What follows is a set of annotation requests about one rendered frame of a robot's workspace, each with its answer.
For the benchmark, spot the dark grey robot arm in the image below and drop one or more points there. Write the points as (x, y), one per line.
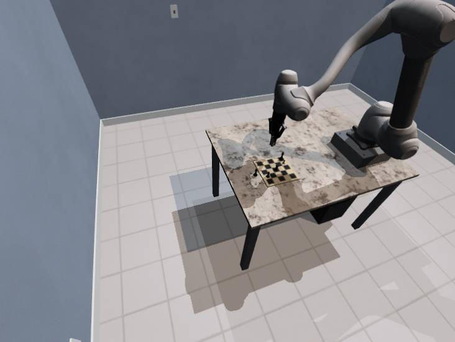
(425, 27)

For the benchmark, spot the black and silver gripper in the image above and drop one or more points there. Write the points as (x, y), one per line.
(275, 123)

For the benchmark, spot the black and cream chessboard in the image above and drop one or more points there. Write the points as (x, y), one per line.
(284, 174)

